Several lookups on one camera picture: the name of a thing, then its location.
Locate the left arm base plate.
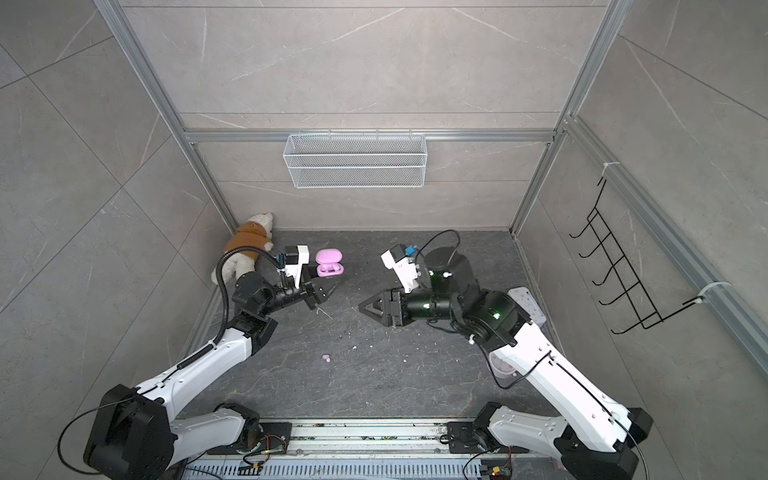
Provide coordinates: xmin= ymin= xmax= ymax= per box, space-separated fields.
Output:
xmin=242 ymin=420 xmax=293 ymax=454

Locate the teddy bear with brown hoodie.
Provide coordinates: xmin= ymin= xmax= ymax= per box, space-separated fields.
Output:
xmin=222 ymin=213 xmax=274 ymax=282

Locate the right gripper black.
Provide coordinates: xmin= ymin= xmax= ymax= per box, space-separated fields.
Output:
xmin=362 ymin=283 xmax=461 ymax=327

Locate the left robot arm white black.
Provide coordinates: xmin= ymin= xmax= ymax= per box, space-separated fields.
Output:
xmin=83 ymin=271 xmax=338 ymax=479

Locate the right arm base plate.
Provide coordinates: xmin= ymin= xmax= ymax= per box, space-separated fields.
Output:
xmin=439 ymin=421 xmax=481 ymax=454

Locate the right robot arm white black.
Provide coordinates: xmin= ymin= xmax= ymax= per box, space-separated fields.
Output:
xmin=359 ymin=244 xmax=653 ymax=479

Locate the purple earbud charging case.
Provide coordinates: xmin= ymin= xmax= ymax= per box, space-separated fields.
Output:
xmin=315 ymin=249 xmax=344 ymax=278

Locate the white wire mesh basket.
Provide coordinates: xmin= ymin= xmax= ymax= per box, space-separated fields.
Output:
xmin=283 ymin=133 xmax=428 ymax=189

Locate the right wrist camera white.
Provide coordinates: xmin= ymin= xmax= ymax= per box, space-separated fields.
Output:
xmin=381 ymin=244 xmax=419 ymax=294

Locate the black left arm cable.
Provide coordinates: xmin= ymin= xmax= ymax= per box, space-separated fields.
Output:
xmin=209 ymin=245 xmax=283 ymax=346

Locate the black wire hook rack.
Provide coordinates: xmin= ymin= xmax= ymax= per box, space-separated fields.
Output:
xmin=569 ymin=177 xmax=705 ymax=336

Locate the white power strip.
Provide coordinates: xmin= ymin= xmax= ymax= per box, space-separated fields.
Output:
xmin=507 ymin=287 xmax=547 ymax=327

